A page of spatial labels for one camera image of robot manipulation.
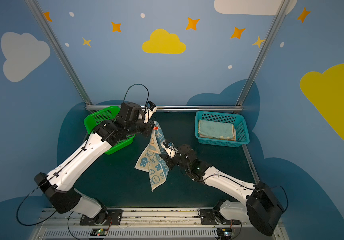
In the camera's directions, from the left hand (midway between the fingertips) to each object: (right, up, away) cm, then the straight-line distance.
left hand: (154, 121), depth 71 cm
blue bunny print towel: (-5, -25, +22) cm, 33 cm away
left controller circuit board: (-27, -53, -1) cm, 60 cm away
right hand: (+4, -15, +6) cm, 17 cm away
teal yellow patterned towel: (+41, -5, +36) cm, 55 cm away
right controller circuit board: (+34, -54, 0) cm, 64 cm away
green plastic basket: (-45, +7, +40) cm, 60 cm away
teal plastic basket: (+57, -8, +31) cm, 65 cm away
